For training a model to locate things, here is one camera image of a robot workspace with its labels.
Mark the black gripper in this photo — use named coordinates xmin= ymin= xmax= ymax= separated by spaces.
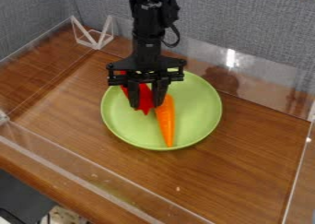
xmin=107 ymin=40 xmax=187 ymax=109

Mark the orange toy carrot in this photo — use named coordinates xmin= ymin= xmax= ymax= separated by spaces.
xmin=155 ymin=94 xmax=175 ymax=147

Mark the clear acrylic enclosure wall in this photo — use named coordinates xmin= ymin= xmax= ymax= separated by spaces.
xmin=0 ymin=18 xmax=315 ymax=224

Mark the red rectangular block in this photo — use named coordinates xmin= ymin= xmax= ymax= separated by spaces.
xmin=118 ymin=70 xmax=156 ymax=116

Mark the black cable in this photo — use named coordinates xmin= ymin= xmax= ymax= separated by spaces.
xmin=160 ymin=6 xmax=182 ymax=49

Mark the green plastic plate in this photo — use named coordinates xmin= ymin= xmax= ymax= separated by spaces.
xmin=100 ymin=71 xmax=223 ymax=151

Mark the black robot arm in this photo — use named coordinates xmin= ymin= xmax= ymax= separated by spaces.
xmin=107 ymin=0 xmax=187 ymax=108

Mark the clear acrylic corner bracket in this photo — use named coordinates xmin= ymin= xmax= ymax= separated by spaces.
xmin=71 ymin=16 xmax=115 ymax=50

